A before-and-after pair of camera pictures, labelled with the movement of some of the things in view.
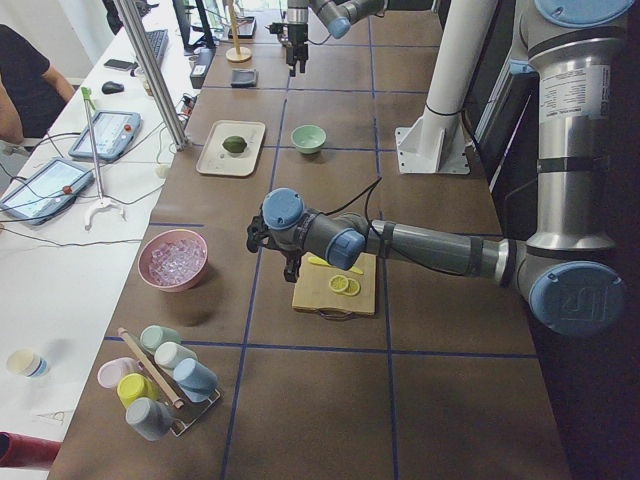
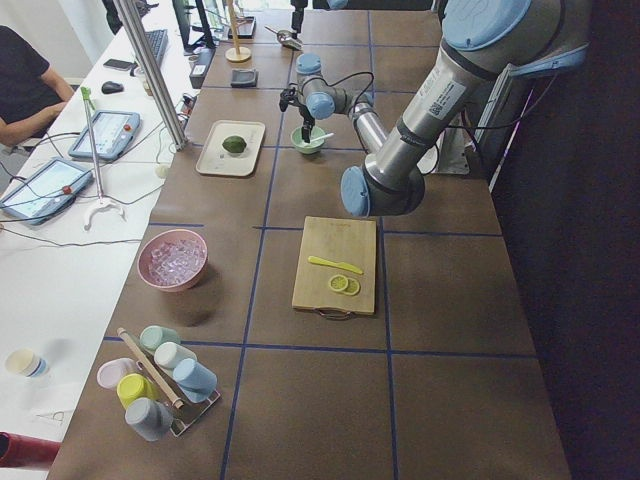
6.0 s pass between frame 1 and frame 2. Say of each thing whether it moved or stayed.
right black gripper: moved
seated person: stayed
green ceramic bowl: stayed
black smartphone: stayed
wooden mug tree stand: stayed
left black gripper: moved
